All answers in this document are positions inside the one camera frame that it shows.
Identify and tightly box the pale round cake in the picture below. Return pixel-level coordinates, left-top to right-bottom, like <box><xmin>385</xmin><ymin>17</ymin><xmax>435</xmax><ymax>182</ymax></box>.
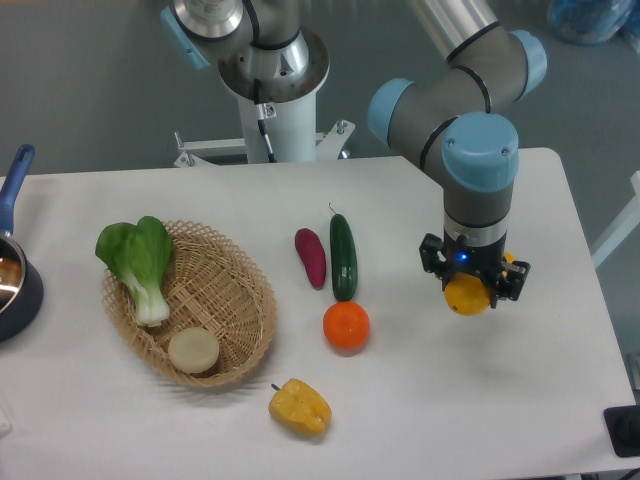
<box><xmin>167</xmin><ymin>327</ymin><xmax>220</xmax><ymax>374</ymax></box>

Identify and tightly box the green cucumber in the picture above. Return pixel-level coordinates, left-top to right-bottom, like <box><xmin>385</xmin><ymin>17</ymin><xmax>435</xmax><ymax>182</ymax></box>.
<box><xmin>329</xmin><ymin>205</ymin><xmax>358</xmax><ymax>302</ymax></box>

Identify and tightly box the dark blue saucepan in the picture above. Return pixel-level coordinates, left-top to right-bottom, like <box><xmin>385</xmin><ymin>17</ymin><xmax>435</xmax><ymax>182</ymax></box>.
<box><xmin>1</xmin><ymin>144</ymin><xmax>44</xmax><ymax>342</ymax></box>

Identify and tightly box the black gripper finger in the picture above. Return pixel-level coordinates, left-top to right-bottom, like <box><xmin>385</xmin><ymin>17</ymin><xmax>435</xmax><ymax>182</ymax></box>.
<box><xmin>419</xmin><ymin>233</ymin><xmax>449</xmax><ymax>280</ymax></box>
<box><xmin>490</xmin><ymin>259</ymin><xmax>530</xmax><ymax>308</ymax></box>

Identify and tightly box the black cable on pedestal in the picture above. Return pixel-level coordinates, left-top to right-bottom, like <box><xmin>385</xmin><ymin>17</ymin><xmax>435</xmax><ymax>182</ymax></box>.
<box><xmin>252</xmin><ymin>79</ymin><xmax>278</xmax><ymax>164</ymax></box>

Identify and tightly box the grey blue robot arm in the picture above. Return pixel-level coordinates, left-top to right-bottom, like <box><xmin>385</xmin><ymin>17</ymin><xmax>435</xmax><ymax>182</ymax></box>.
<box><xmin>161</xmin><ymin>1</ymin><xmax>547</xmax><ymax>306</ymax></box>

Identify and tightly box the green bok choy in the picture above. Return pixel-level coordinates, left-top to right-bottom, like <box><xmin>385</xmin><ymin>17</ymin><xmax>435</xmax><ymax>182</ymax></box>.
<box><xmin>95</xmin><ymin>216</ymin><xmax>173</xmax><ymax>327</ymax></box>

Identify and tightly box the woven wicker basket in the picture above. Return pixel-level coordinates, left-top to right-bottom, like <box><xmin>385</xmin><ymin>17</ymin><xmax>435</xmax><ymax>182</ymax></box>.
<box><xmin>102</xmin><ymin>220</ymin><xmax>277</xmax><ymax>388</ymax></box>

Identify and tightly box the purple sweet potato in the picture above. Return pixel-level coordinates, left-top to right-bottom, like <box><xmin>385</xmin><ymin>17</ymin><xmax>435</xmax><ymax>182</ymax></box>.
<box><xmin>294</xmin><ymin>228</ymin><xmax>327</xmax><ymax>289</ymax></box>

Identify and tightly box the yellow bell pepper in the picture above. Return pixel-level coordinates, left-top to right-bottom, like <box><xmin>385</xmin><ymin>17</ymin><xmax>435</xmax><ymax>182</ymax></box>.
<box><xmin>268</xmin><ymin>378</ymin><xmax>332</xmax><ymax>437</ymax></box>

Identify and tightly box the white frame bar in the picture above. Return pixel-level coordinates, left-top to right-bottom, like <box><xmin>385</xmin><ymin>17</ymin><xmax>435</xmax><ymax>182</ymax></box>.
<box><xmin>590</xmin><ymin>171</ymin><xmax>639</xmax><ymax>269</ymax></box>

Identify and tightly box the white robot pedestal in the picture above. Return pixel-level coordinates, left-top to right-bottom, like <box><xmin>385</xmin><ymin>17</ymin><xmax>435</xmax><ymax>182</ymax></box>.
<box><xmin>174</xmin><ymin>87</ymin><xmax>356</xmax><ymax>168</ymax></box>

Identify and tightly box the black device at edge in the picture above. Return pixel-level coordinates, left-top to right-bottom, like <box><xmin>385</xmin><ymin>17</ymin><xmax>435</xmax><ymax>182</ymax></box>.
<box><xmin>603</xmin><ymin>405</ymin><xmax>640</xmax><ymax>458</ymax></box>

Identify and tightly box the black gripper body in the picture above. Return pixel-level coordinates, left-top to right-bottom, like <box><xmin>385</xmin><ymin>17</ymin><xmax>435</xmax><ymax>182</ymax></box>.
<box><xmin>441</xmin><ymin>234</ymin><xmax>506</xmax><ymax>291</ymax></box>

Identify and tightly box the orange fruit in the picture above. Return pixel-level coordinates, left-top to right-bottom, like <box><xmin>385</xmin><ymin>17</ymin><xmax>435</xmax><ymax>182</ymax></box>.
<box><xmin>323</xmin><ymin>301</ymin><xmax>370</xmax><ymax>350</ymax></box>

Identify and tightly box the blue plastic bag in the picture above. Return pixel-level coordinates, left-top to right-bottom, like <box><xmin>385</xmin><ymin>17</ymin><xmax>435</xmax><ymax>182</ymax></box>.
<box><xmin>546</xmin><ymin>0</ymin><xmax>638</xmax><ymax>46</ymax></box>

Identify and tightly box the yellow mango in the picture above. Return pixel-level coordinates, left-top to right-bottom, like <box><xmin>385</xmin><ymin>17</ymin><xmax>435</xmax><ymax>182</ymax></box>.
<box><xmin>444</xmin><ymin>273</ymin><xmax>491</xmax><ymax>316</ymax></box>

